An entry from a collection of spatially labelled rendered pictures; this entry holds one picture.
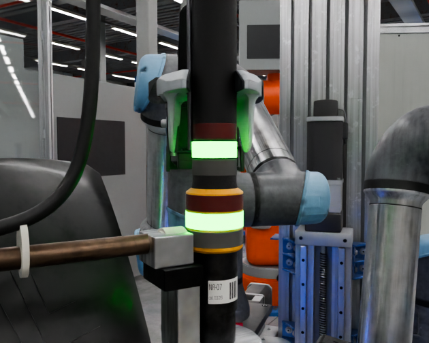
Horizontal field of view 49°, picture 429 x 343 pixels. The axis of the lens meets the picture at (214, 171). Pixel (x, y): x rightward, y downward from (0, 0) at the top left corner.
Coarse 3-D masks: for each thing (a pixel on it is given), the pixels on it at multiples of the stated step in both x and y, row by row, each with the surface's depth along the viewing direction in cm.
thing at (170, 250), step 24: (168, 240) 32; (192, 240) 33; (144, 264) 34; (168, 264) 32; (192, 264) 33; (168, 288) 31; (192, 288) 33; (168, 312) 34; (192, 312) 33; (168, 336) 34; (192, 336) 33; (240, 336) 36
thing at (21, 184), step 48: (0, 192) 38; (48, 192) 40; (96, 192) 44; (0, 240) 35; (48, 240) 37; (0, 288) 33; (48, 288) 34; (96, 288) 36; (0, 336) 31; (48, 336) 32; (96, 336) 34; (144, 336) 35
